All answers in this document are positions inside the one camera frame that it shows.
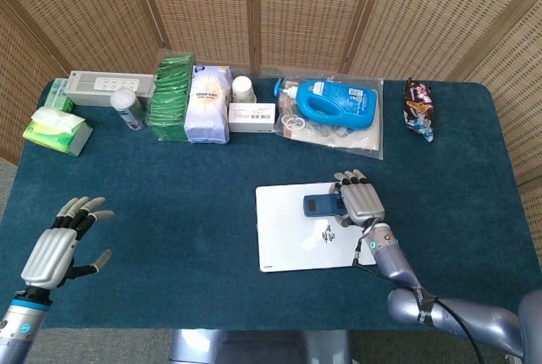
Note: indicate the green tea bag package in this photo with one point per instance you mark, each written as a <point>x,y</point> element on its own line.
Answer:
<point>167,97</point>

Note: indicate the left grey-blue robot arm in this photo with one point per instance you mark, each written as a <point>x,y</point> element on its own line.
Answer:
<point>21,326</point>

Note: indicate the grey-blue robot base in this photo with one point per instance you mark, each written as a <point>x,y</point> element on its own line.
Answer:
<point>254,349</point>

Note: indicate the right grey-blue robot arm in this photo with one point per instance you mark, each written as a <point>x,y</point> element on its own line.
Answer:
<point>394,258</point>

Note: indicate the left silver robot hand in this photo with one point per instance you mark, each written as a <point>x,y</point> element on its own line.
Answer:
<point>48,254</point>

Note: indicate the white pill bottle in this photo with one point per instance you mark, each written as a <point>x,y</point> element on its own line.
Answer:
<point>242,89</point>

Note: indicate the woven wooden folding screen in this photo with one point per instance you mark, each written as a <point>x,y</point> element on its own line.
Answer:
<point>296,8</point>

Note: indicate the clear zip plastic bag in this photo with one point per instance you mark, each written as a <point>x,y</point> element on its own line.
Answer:
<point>360,141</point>

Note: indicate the brown snack bag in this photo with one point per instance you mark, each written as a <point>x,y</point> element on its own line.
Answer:
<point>417,110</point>

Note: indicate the pale green wipes pack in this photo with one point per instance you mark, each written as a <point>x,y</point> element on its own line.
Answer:
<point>57,95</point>

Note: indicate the green tissue pack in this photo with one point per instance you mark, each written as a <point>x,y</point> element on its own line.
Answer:
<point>55,135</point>

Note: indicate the white-lidded printed can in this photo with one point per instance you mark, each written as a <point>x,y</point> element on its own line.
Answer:
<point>129,110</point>

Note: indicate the blue board eraser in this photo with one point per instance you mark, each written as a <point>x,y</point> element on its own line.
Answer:
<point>322,205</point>

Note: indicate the small white carton box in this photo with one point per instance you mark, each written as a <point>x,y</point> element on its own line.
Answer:
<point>250,120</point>

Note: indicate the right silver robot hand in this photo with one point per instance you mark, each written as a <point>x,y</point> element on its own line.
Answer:
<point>362,203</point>

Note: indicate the lavender paper bag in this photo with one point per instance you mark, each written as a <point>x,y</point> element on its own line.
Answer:
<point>207,114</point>

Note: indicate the blue pump detergent bottle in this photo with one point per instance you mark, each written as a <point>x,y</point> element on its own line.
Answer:
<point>334,101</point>

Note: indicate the dark teal table carpet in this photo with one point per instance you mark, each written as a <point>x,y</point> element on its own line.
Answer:
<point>169,211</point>

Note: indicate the white writing board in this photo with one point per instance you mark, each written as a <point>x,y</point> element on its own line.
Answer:
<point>292,249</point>

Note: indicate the white power strip box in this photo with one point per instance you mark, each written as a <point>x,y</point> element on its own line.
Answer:
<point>89,93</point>

